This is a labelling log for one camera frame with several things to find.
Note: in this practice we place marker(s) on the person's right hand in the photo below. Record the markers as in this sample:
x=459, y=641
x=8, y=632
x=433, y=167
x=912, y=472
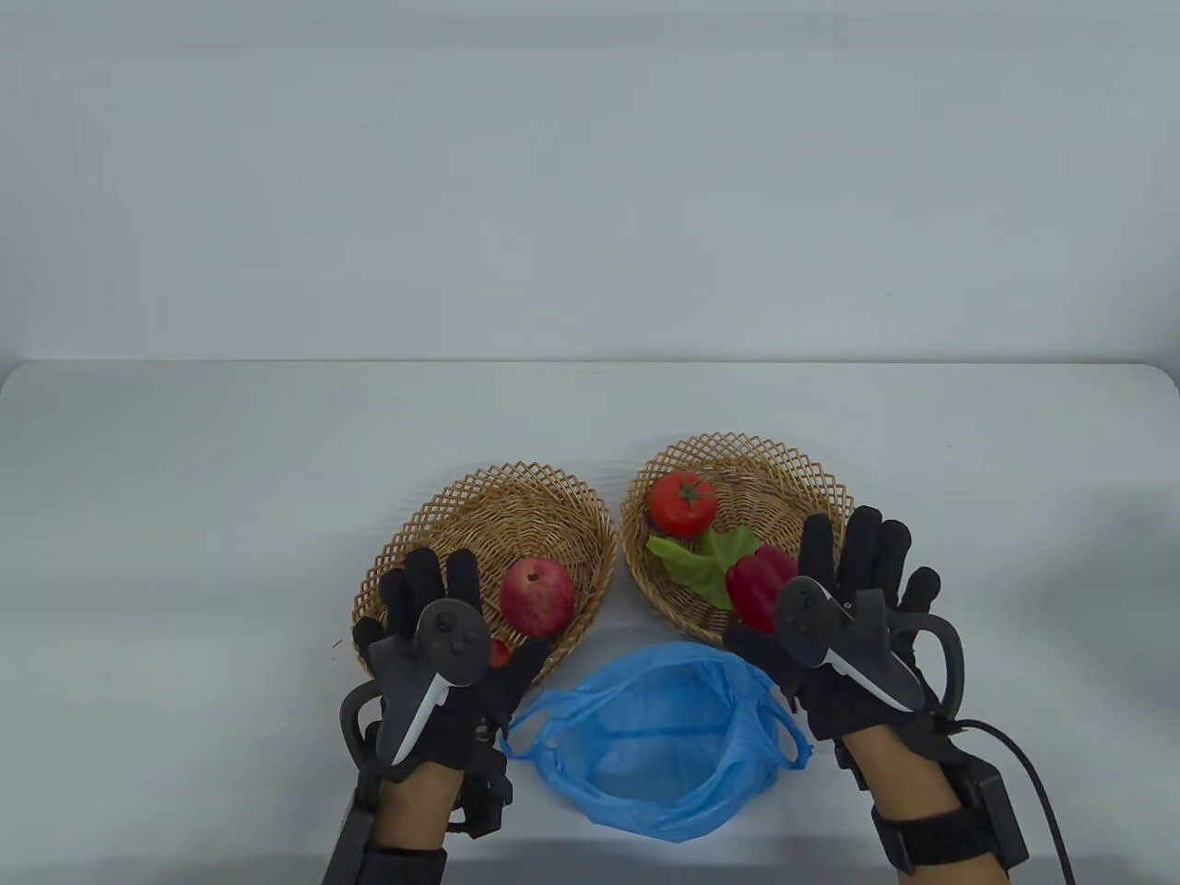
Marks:
x=830, y=705

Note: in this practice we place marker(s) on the person's left hand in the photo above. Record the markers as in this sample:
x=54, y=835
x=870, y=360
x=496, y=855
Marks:
x=461, y=728

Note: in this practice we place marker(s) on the red yellow apple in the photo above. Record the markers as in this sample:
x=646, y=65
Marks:
x=500, y=654

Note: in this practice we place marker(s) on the red bell pepper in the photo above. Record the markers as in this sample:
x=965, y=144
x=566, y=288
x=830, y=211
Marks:
x=756, y=585

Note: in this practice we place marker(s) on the large pink red apple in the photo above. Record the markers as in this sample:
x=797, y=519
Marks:
x=539, y=595

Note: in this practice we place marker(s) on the blue plastic bag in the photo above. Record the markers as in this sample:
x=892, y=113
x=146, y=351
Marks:
x=664, y=728

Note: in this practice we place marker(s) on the green lettuce leaf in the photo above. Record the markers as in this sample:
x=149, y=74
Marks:
x=691, y=567

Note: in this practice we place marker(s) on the red tomato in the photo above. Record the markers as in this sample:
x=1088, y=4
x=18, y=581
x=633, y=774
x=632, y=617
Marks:
x=678, y=507

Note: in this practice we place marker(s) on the person's left forearm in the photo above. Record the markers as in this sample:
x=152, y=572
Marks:
x=415, y=811

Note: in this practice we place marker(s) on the person's right forearm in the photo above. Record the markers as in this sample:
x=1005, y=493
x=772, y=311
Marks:
x=899, y=774

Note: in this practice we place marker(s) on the oval wicker basket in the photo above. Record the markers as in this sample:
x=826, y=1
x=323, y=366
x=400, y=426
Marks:
x=516, y=516

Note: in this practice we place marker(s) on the round wicker basket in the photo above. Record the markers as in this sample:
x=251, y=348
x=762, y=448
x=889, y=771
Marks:
x=765, y=479

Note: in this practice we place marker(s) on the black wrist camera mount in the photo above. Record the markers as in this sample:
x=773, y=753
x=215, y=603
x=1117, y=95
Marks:
x=484, y=793
x=848, y=761

